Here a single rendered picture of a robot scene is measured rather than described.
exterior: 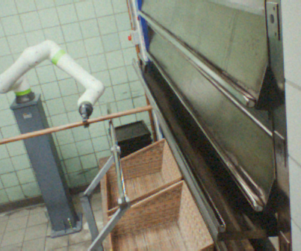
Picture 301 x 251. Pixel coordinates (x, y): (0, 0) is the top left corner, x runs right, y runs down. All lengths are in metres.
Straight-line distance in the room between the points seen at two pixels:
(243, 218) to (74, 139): 2.86
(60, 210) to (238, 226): 2.57
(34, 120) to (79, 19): 0.95
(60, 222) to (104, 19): 1.77
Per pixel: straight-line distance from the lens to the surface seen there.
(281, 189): 0.89
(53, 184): 3.29
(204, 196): 1.03
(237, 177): 1.03
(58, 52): 2.70
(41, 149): 3.15
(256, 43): 0.86
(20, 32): 3.48
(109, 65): 3.49
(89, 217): 2.17
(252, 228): 0.97
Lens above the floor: 2.03
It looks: 23 degrees down
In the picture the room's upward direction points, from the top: 11 degrees counter-clockwise
